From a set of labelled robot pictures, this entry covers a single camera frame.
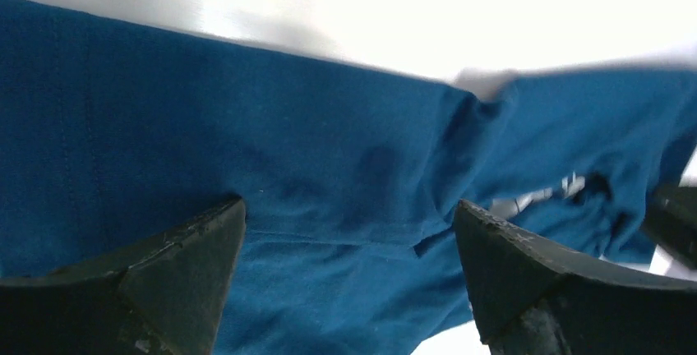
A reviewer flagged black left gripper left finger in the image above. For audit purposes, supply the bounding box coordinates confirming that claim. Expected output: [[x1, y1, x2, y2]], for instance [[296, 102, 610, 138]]
[[1, 198, 246, 354]]

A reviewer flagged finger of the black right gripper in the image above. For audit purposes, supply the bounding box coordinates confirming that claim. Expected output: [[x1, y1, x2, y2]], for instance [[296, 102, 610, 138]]
[[641, 184, 696, 270]]

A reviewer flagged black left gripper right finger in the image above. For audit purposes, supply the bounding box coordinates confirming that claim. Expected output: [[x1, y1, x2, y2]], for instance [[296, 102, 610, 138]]
[[453, 201, 696, 354]]

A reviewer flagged blue t-shirt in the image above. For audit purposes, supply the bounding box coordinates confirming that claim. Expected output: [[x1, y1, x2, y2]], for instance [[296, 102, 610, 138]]
[[1, 0, 696, 354]]

